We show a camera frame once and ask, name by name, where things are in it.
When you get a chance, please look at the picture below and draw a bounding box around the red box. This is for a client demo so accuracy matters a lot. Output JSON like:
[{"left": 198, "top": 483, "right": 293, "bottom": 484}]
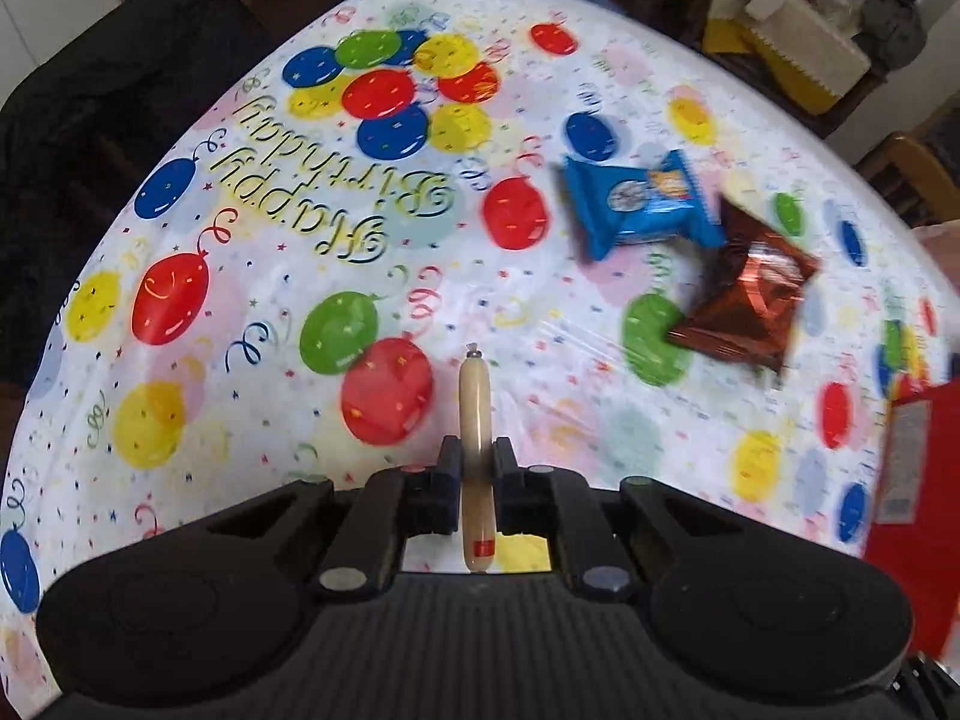
[{"left": 862, "top": 382, "right": 960, "bottom": 676}]

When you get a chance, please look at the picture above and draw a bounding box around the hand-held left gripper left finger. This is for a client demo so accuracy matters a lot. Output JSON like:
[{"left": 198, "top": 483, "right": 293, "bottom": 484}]
[{"left": 202, "top": 435, "right": 460, "bottom": 602}]

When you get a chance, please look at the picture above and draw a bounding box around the brown foil snack packet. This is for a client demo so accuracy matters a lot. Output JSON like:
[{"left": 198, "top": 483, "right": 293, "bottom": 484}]
[{"left": 667, "top": 195, "right": 822, "bottom": 376}]

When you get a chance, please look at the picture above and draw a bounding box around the beige sausage stick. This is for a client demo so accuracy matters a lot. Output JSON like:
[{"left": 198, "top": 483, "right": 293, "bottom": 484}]
[{"left": 457, "top": 345, "right": 500, "bottom": 575}]

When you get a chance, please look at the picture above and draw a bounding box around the wooden chair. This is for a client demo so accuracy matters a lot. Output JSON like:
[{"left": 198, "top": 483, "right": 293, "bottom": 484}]
[{"left": 855, "top": 131, "right": 960, "bottom": 230}]

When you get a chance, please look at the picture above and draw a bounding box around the balloon print tablecloth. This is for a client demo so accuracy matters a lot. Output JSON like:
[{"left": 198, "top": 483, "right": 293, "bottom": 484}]
[{"left": 0, "top": 0, "right": 953, "bottom": 720}]

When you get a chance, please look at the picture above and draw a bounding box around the black jacket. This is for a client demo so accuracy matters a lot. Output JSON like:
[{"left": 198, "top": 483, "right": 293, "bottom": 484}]
[{"left": 0, "top": 0, "right": 278, "bottom": 391}]

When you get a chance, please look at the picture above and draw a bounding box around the blue snack packet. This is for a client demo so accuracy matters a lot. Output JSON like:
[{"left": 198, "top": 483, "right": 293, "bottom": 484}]
[{"left": 561, "top": 150, "right": 727, "bottom": 262}]

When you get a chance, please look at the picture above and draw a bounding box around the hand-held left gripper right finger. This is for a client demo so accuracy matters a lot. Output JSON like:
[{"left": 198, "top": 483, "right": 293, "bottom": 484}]
[{"left": 493, "top": 436, "right": 751, "bottom": 601}]

